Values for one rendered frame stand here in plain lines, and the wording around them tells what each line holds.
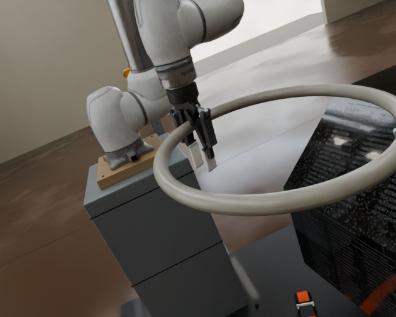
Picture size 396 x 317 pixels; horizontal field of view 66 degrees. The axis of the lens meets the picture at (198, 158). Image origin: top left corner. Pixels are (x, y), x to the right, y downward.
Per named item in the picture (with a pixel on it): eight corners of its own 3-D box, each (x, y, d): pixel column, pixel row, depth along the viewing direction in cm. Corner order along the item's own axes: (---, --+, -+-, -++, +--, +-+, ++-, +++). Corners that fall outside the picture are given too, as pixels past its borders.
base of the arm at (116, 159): (114, 174, 110) (107, 161, 108) (104, 160, 129) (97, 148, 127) (158, 151, 115) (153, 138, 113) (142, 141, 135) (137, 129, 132)
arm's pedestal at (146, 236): (161, 365, 131) (66, 219, 99) (147, 285, 176) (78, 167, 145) (264, 309, 137) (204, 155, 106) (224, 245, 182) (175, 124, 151)
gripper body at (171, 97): (158, 90, 74) (170, 124, 78) (180, 89, 68) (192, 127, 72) (180, 79, 78) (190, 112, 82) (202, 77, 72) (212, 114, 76)
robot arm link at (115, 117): (97, 150, 125) (71, 99, 116) (135, 129, 133) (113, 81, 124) (112, 155, 112) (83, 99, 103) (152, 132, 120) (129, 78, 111)
